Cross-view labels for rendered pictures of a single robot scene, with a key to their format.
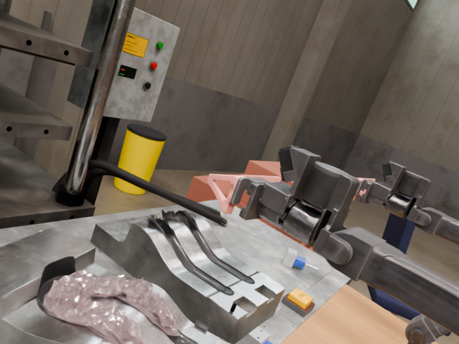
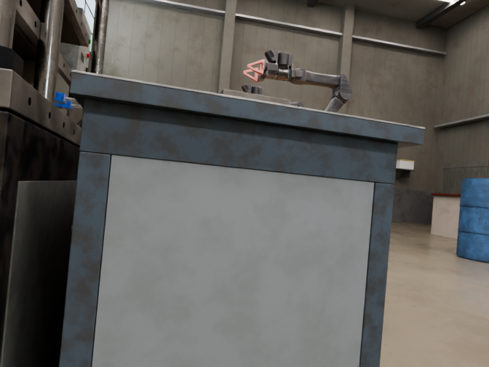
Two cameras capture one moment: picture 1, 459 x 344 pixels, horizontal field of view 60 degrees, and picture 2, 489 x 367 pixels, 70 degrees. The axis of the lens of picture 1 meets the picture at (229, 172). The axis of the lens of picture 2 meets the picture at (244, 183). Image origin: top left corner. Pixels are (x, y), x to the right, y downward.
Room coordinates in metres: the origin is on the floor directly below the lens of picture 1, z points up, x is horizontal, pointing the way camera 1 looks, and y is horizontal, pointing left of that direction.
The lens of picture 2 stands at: (-0.49, 1.15, 0.63)
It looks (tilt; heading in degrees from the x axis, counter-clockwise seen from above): 1 degrees up; 315
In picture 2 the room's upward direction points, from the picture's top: 5 degrees clockwise
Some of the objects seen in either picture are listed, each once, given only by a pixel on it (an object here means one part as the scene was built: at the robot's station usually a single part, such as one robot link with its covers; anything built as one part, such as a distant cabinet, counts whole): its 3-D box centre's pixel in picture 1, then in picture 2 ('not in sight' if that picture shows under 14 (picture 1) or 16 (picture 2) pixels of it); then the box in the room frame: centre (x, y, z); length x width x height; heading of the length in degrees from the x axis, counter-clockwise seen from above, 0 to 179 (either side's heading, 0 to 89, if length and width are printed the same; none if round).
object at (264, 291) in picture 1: (263, 297); not in sight; (0.95, -0.20, 0.87); 0.05 x 0.05 x 0.04; 61
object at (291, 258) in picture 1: (301, 263); not in sight; (1.38, -0.37, 0.83); 0.13 x 0.05 x 0.05; 83
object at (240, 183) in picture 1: (232, 188); (256, 68); (0.65, -0.02, 1.20); 0.09 x 0.07 x 0.07; 56
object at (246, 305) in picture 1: (242, 310); not in sight; (0.85, -0.15, 0.87); 0.05 x 0.05 x 0.04; 61
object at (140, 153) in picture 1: (138, 160); not in sight; (3.66, 0.86, 0.30); 0.39 x 0.38 x 0.60; 56
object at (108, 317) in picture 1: (115, 304); not in sight; (0.67, 0.12, 0.90); 0.26 x 0.18 x 0.08; 78
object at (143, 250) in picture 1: (188, 257); not in sight; (1.02, 0.02, 0.87); 0.50 x 0.26 x 0.14; 61
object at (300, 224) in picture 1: (307, 220); (281, 73); (0.61, -0.14, 1.21); 0.07 x 0.06 x 0.07; 56
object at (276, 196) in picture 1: (287, 177); (270, 61); (0.64, -0.09, 1.26); 0.07 x 0.06 x 0.11; 146
